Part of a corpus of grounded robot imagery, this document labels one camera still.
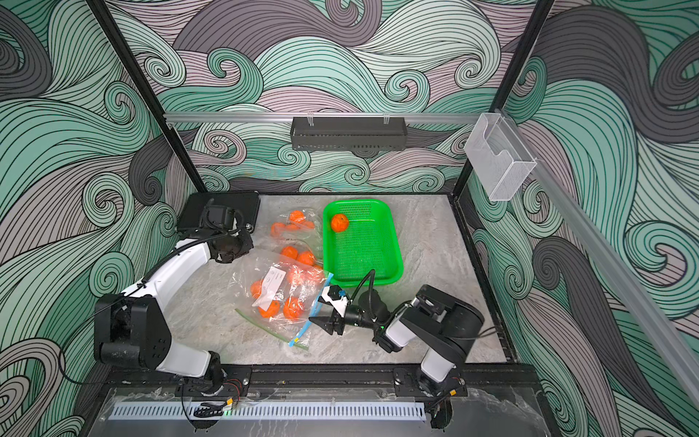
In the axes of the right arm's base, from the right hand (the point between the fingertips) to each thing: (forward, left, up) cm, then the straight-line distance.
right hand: (314, 310), depth 77 cm
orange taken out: (+35, -7, -2) cm, 35 cm away
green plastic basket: (+30, -18, -10) cm, 37 cm away
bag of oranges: (+35, +7, -4) cm, 36 cm away
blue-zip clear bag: (+6, +11, +2) cm, 13 cm away
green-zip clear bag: (-3, +9, -8) cm, 13 cm away
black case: (+17, +22, +26) cm, 38 cm away
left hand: (+21, +22, +5) cm, 31 cm away
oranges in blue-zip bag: (+11, +4, +2) cm, 12 cm away
